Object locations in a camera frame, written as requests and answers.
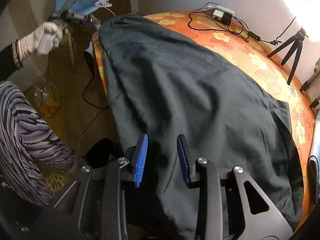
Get dark green pants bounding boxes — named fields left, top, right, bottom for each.
left=99, top=14, right=303, bottom=239

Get left gloved hand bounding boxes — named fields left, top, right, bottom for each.
left=18, top=19, right=68, bottom=61

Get white clip lamp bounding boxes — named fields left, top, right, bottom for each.
left=94, top=0, right=116, bottom=16

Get clear glass jar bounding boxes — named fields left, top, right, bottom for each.
left=31, top=72, right=60, bottom=118

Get zebra striped trouser leg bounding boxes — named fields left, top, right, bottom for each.
left=1, top=81, right=75, bottom=206

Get orange floral bedsheet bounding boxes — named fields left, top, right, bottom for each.
left=92, top=10, right=316, bottom=225

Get folded light blue jeans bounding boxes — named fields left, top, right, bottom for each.
left=307, top=110, right=320, bottom=204

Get tall metal tripod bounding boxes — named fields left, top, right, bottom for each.
left=299, top=67, right=320, bottom=110

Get black power adapter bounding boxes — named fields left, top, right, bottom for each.
left=221, top=12, right=233, bottom=26

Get white charger block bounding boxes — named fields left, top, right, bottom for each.
left=212, top=9, right=225, bottom=21

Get white power strip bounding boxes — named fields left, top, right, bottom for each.
left=205, top=4, right=235, bottom=16

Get small black tripod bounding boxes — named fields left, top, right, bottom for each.
left=267, top=27, right=308, bottom=85

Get black cable on bed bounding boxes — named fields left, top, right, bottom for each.
left=186, top=2, right=282, bottom=46

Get bright ring light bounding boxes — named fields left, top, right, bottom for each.
left=283, top=0, right=319, bottom=42

